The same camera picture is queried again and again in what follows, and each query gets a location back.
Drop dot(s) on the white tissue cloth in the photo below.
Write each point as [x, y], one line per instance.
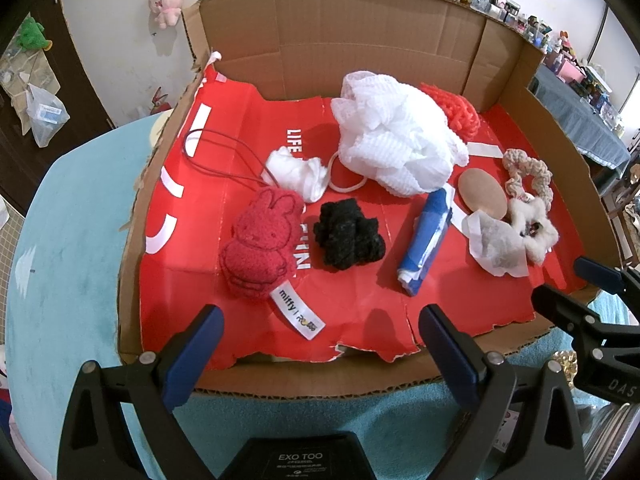
[492, 245]

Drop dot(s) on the large glass jar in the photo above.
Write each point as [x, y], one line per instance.
[612, 435]

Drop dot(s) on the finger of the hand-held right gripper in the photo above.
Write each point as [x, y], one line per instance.
[567, 315]
[600, 270]

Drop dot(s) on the clear plastic bag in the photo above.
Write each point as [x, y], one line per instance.
[45, 117]

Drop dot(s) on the cardboard box red inside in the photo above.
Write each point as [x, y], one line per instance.
[380, 30]

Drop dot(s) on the beige crochet scrunchie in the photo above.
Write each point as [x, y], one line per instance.
[515, 160]

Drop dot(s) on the blue covered dresser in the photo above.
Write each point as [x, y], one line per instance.
[580, 120]

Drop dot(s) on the beige oval sponge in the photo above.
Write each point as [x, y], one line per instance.
[480, 192]

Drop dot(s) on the white bath pouf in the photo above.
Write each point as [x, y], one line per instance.
[395, 135]

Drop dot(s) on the black knit scrunchie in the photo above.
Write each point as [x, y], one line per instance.
[347, 235]

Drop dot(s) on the hanging wall organiser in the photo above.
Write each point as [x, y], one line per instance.
[20, 80]

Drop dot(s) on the red mesh pouf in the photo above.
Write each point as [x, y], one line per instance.
[462, 115]

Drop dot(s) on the green plush toy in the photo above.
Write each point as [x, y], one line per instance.
[32, 35]

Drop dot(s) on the floral print tin box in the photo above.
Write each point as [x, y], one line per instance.
[300, 460]

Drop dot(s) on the small white mesh cloth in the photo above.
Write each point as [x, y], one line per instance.
[295, 172]

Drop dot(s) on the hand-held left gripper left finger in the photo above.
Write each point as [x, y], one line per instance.
[195, 355]

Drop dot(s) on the dark brown door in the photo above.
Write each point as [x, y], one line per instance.
[75, 90]

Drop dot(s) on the fluffy beige scrunchie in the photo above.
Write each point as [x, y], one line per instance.
[547, 240]

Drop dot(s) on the pink plush toy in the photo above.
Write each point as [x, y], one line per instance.
[167, 0]

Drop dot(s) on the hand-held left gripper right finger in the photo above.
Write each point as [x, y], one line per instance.
[450, 355]

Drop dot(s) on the row of cosmetic bottles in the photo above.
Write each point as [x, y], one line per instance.
[550, 40]

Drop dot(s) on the blue cloth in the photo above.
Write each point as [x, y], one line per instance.
[425, 240]

